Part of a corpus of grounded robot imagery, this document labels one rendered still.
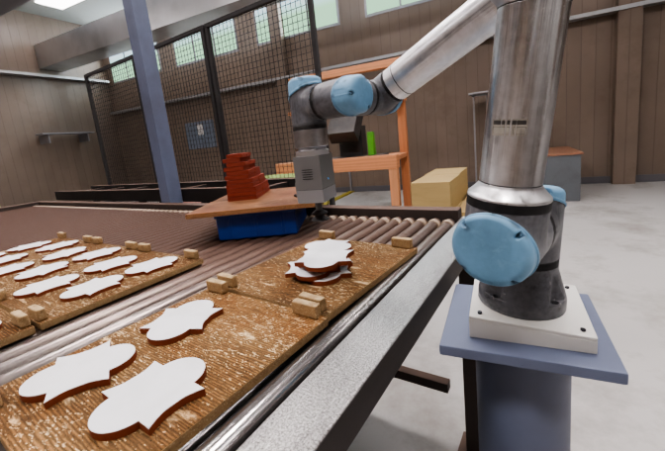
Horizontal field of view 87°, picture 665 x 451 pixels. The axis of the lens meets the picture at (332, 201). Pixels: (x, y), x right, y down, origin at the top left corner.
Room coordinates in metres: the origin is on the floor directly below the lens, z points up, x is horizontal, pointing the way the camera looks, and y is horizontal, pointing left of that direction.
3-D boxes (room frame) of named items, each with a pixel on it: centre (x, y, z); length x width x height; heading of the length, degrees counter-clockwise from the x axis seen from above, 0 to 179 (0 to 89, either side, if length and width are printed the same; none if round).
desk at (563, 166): (5.57, -3.53, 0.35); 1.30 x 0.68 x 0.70; 154
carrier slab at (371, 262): (0.87, 0.05, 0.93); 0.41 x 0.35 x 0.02; 142
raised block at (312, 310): (0.61, 0.07, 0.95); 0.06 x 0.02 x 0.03; 54
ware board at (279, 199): (1.49, 0.27, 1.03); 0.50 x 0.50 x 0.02; 86
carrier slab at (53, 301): (0.96, 0.67, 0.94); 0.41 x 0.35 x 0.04; 146
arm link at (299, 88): (0.80, 0.03, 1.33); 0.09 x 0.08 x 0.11; 47
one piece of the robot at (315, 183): (0.81, 0.04, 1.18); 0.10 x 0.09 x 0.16; 69
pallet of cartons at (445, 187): (3.74, -1.41, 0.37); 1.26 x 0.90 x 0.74; 146
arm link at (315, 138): (0.80, 0.03, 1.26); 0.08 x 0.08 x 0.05
